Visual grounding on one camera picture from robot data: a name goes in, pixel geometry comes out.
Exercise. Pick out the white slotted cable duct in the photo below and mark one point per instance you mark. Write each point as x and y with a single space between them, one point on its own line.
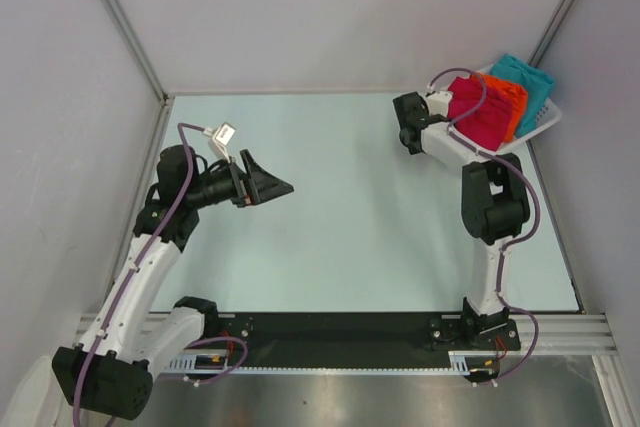
455 364

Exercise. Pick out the orange t shirt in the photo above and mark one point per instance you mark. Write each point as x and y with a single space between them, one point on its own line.
511 93

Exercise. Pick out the white plastic laundry basket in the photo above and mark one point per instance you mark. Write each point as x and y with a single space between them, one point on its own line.
549 115

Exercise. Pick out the magenta red t shirt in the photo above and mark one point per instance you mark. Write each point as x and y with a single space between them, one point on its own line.
485 126

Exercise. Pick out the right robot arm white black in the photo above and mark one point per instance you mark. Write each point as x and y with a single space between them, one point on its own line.
494 208

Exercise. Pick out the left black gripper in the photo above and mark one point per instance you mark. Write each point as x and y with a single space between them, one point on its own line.
262 185

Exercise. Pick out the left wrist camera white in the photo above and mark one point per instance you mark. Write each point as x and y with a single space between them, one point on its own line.
218 139

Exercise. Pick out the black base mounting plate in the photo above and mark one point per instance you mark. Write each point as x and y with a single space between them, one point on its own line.
357 340

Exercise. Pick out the teal t shirt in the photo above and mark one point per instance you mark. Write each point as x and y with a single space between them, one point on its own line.
537 84

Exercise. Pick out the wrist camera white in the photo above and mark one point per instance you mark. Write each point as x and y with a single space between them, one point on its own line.
438 102
218 139

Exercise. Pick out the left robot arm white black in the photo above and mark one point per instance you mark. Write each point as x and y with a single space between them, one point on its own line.
113 367

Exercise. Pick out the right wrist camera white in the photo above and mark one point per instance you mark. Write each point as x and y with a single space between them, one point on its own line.
438 102

